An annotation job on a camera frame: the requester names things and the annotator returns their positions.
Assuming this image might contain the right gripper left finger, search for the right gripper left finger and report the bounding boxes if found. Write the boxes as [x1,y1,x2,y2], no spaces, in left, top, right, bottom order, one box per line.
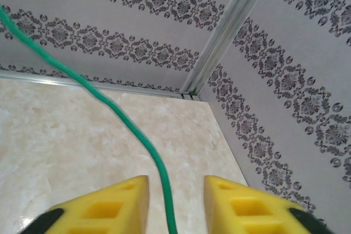
[30,175,151,234]

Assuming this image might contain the green cable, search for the green cable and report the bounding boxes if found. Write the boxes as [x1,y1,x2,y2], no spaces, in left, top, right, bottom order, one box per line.
[0,4,178,234]

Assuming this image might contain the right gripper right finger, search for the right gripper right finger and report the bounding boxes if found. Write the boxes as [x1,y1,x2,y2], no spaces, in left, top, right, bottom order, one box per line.
[204,175,330,234]

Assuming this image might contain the aluminium frame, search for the aluminium frame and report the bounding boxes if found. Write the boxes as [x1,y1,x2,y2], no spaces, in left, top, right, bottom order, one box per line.
[0,0,274,100]

